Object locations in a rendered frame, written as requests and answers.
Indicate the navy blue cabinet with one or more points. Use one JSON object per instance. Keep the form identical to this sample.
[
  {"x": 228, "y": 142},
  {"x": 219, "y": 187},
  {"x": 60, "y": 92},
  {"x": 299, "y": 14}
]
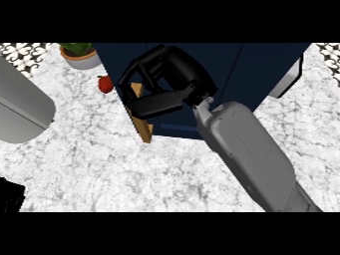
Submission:
[{"x": 246, "y": 73}]

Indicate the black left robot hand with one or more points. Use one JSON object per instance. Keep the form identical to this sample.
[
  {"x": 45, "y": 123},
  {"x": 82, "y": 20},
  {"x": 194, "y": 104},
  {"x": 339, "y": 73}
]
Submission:
[{"x": 0, "y": 196}]

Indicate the red apple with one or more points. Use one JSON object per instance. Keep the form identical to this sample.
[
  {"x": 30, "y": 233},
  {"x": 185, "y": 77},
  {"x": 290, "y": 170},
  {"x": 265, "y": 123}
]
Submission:
[{"x": 105, "y": 84}]

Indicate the grey cabinet side panel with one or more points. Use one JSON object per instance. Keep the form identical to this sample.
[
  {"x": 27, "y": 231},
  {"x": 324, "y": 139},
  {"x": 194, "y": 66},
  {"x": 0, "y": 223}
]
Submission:
[{"x": 287, "y": 79}]

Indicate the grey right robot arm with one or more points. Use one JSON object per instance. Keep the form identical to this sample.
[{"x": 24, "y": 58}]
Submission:
[{"x": 249, "y": 146}]

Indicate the potted green plant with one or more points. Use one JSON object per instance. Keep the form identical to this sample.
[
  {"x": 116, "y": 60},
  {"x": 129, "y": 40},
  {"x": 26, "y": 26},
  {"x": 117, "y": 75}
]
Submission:
[{"x": 80, "y": 54}]

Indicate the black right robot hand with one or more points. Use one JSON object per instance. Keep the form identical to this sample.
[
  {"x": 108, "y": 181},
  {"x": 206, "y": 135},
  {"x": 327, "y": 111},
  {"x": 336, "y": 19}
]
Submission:
[{"x": 182, "y": 71}]

